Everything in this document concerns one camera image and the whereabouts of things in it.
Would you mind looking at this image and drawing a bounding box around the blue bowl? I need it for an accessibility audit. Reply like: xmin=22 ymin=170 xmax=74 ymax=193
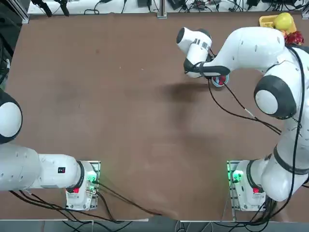
xmin=211 ymin=74 xmax=230 ymax=88

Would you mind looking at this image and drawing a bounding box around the yellow tray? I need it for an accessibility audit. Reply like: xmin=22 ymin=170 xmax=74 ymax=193
xmin=259 ymin=14 xmax=297 ymax=33

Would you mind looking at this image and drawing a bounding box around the red dragon fruit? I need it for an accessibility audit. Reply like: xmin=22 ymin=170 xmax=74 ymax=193
xmin=283 ymin=30 xmax=304 ymax=46

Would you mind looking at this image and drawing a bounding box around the yellow-green apple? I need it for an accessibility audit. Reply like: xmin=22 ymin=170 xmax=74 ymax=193
xmin=272 ymin=12 xmax=294 ymax=31

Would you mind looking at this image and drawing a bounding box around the black base cable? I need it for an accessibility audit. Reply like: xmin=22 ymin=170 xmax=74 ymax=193
xmin=9 ymin=189 xmax=124 ymax=222
xmin=96 ymin=181 xmax=165 ymax=216

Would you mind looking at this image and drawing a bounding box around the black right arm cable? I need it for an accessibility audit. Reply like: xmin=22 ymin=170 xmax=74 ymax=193
xmin=208 ymin=47 xmax=305 ymax=206

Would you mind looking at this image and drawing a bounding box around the aluminium post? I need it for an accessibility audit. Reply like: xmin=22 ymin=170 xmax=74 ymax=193
xmin=157 ymin=0 xmax=168 ymax=19

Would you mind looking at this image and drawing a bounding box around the aluminium frame rail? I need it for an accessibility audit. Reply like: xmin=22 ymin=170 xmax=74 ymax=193
xmin=9 ymin=0 xmax=30 ymax=24

